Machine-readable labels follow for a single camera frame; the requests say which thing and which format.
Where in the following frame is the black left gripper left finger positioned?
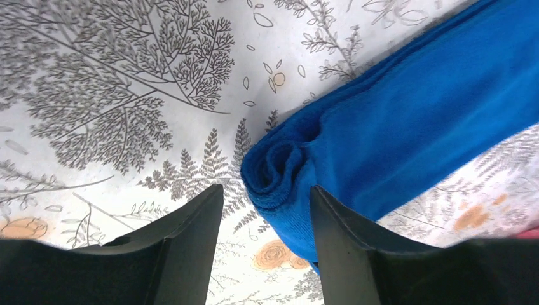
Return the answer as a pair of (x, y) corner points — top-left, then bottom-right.
(1, 184), (224, 305)

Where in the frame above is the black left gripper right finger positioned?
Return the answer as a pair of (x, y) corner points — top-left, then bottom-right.
(310, 186), (538, 305)

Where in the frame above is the blue towel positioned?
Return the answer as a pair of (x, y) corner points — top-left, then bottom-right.
(240, 0), (538, 266)

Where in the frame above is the floral tablecloth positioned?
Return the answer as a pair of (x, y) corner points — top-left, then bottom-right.
(1, 1), (458, 304)

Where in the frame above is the pink patterned towel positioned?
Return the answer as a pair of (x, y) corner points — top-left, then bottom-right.
(515, 227), (539, 239)

